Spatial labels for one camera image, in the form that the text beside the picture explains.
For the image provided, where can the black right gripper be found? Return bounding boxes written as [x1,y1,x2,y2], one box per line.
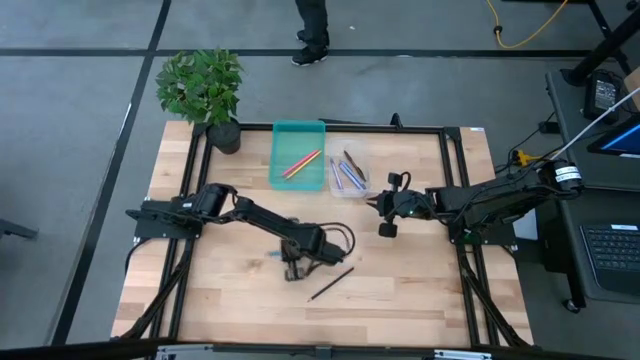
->
[367,171,437,240]

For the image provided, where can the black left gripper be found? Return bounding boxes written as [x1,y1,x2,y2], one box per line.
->
[282,227,348,282]

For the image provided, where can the translucent blue click pen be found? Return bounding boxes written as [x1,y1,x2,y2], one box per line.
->
[338,159,367,192]

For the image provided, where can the black pencil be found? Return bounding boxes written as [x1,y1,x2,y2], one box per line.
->
[307,266,356,303]

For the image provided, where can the dark brown pen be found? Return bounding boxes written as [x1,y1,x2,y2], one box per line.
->
[342,149,368,183]

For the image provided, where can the light periwinkle pen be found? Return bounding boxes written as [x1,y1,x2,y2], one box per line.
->
[329,157,345,191]

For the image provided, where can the yellow pencil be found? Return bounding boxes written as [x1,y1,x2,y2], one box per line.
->
[284,150,323,181]

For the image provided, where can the pink pencil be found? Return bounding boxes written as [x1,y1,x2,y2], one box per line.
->
[281,148,321,179]

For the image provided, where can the teal plastic bin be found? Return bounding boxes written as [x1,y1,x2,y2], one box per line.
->
[268,119,327,193]

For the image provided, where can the clear plastic bin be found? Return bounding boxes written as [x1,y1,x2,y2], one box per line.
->
[325,136,372,199]

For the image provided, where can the person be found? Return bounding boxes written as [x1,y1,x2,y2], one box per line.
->
[291,0,331,68]

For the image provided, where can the green potted plant black pot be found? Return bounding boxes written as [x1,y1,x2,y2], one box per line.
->
[154,47,246,155]

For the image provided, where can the dark grey desk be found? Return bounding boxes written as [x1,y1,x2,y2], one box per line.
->
[544,67,640,191]
[555,185,640,307]

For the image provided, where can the black crossbar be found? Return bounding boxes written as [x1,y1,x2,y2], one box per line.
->
[0,337,640,360]

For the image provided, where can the black laptop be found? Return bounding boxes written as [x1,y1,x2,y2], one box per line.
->
[579,222,640,297]

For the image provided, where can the black power adapter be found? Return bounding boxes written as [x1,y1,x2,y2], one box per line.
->
[583,69,625,125]

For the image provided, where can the monitor with blue screen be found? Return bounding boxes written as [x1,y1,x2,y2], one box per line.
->
[586,113,640,160]

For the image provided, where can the thick black bar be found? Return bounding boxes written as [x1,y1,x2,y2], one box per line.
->
[564,7,640,86]

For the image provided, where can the dark furniture leg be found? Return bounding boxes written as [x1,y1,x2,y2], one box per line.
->
[0,218,40,242]

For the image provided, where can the brown cardboard box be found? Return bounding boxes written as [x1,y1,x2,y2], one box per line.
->
[623,66,640,112]

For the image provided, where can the thin black strut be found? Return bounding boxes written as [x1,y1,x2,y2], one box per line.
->
[587,0,632,76]

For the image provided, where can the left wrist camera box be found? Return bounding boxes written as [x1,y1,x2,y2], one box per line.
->
[319,238,348,267]

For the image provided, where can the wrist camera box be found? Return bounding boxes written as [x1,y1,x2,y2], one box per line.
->
[402,190,437,221]
[319,238,348,267]

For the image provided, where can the black left wrist camera cable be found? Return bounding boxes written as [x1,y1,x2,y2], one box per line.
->
[319,221,357,257]

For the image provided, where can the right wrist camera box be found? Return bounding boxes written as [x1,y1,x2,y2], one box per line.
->
[402,190,437,221]

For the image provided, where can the black aluminium table frame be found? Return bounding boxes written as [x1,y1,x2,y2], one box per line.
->
[112,112,535,351]

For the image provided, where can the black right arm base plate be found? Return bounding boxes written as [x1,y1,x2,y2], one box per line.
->
[446,212,518,247]

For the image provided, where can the silver metal bracket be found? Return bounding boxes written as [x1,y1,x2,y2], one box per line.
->
[153,343,215,360]
[432,348,494,360]

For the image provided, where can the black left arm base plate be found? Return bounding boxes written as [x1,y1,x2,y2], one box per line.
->
[124,198,204,240]

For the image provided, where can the yellow power cable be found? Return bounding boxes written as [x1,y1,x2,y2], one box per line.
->
[483,0,570,51]

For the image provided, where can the white cable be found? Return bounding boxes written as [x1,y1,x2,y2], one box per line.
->
[548,87,640,163]

